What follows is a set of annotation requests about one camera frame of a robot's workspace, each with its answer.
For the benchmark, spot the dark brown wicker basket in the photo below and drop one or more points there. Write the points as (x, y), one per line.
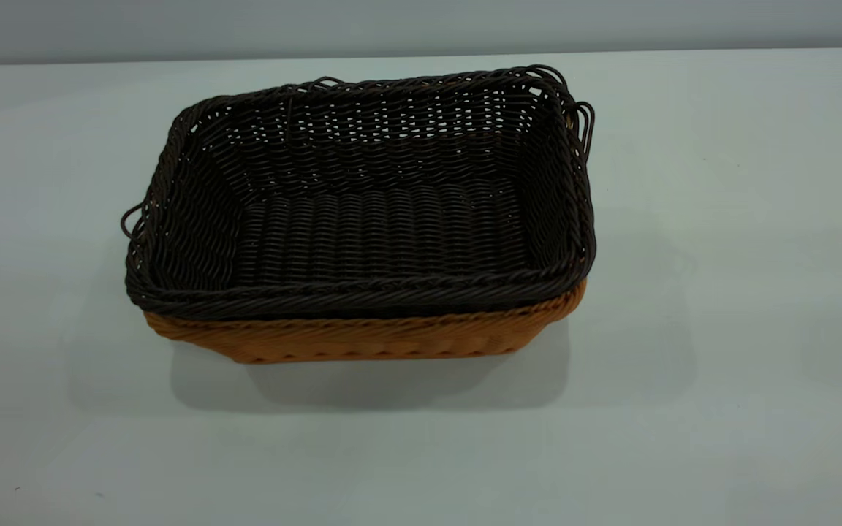
(362, 234)

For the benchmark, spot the orange-brown wicker basket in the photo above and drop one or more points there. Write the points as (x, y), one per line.
(362, 337)

